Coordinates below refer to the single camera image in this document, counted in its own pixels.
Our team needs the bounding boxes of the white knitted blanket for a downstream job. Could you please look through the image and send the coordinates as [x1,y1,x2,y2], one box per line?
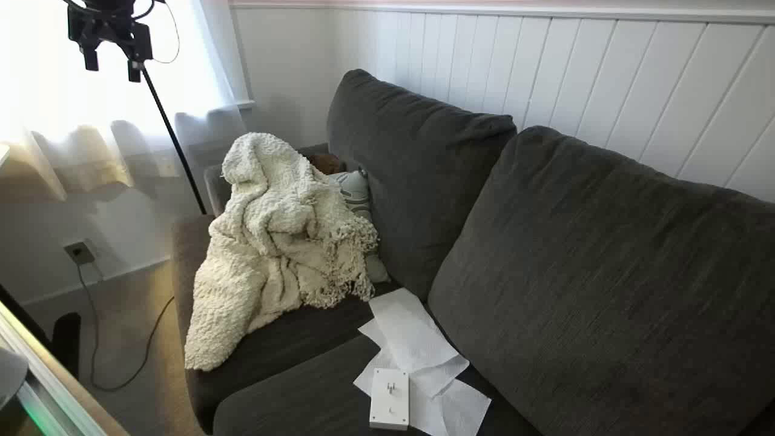
[182,131,381,373]

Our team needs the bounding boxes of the grey sofa seat cushion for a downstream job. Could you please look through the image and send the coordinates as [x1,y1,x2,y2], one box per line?
[185,279,398,430]
[211,332,545,436]

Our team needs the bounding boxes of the grey fabric sofa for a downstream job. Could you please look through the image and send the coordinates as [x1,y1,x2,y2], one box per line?
[170,67,775,436]

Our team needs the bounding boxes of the grey wave-patterned pillow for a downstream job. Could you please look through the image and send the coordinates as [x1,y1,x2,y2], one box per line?
[332,165,392,285]

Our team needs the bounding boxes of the brown pillow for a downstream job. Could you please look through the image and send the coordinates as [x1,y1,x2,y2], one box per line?
[308,150,351,176]

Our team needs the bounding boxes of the small white flat box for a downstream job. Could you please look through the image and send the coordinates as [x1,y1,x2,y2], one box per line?
[368,365,413,432]

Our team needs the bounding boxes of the black tripod stand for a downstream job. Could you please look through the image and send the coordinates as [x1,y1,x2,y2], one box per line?
[137,57,207,217]

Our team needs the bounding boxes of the black stand leg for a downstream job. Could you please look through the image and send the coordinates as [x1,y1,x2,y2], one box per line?
[50,309,85,380]

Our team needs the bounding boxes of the wall power outlet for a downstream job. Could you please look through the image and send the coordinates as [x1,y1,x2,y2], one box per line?
[63,237,99,269]

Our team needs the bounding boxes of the black floor power cable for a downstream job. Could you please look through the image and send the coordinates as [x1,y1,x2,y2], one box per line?
[74,258,177,395]

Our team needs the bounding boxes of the black camera on tripod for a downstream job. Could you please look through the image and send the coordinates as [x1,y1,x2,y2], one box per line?
[63,0,166,85]

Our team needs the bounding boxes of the wooden table with aluminium frame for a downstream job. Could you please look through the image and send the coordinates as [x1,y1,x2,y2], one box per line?
[0,299,127,436]

